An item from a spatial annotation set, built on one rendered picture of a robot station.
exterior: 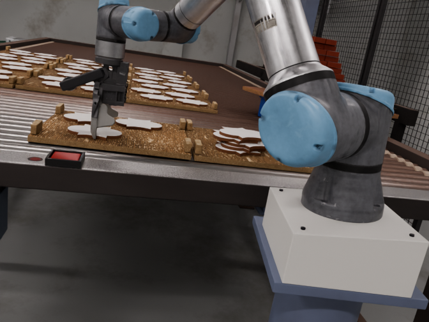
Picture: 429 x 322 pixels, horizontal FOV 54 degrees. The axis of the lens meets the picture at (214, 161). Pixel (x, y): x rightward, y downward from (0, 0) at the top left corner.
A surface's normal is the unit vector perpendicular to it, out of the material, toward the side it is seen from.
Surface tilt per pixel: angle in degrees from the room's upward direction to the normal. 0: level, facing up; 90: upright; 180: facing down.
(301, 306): 90
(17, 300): 0
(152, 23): 90
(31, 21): 90
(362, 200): 71
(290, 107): 99
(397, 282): 90
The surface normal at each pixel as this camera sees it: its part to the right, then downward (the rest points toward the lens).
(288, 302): -0.82, 0.04
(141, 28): 0.68, 0.30
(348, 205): -0.14, -0.05
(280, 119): -0.69, 0.25
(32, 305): 0.15, -0.95
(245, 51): 0.04, 0.29
